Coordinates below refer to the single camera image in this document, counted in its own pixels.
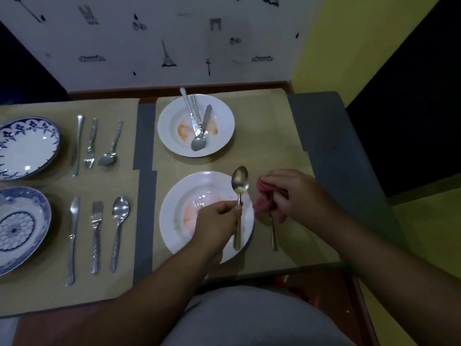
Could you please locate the black furniture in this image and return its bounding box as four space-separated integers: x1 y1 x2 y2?
345 0 461 198

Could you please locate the person's grey shirt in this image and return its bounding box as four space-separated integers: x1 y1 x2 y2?
160 286 357 346

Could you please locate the white plate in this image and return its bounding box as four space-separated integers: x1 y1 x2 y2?
159 171 255 265
157 94 236 158

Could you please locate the brown wooden baseboard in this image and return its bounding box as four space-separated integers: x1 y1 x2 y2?
67 81 294 102

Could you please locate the person's left forearm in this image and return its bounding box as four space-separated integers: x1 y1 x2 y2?
59 248 224 346

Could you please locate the beige woven placemat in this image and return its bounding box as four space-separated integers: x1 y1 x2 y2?
0 99 141 184
151 151 342 281
0 169 141 318
152 88 310 173

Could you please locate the brown wooden seat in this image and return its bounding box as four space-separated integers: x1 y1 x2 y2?
12 300 109 346

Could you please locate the person's left hand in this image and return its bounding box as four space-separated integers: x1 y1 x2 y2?
190 200 244 262

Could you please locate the red cleaning cloth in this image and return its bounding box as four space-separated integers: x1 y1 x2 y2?
253 176 290 224

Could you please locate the person's right hand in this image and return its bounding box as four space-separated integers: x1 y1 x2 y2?
260 169 341 236

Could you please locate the blue floral rim plate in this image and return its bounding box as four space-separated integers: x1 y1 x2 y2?
0 117 61 182

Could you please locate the steel fork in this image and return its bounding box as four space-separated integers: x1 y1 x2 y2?
191 95 205 131
83 118 99 170
90 200 105 276
192 195 209 214

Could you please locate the steel knife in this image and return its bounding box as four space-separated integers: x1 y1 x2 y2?
179 86 201 136
269 211 279 252
71 115 85 177
65 196 82 287

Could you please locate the person's right forearm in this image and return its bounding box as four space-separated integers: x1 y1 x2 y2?
316 212 461 346

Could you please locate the steel spoon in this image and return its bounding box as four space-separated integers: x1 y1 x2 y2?
97 120 124 167
190 104 213 152
109 196 131 274
231 165 250 251

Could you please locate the blue geometric rim plate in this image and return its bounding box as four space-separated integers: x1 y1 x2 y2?
0 186 52 277

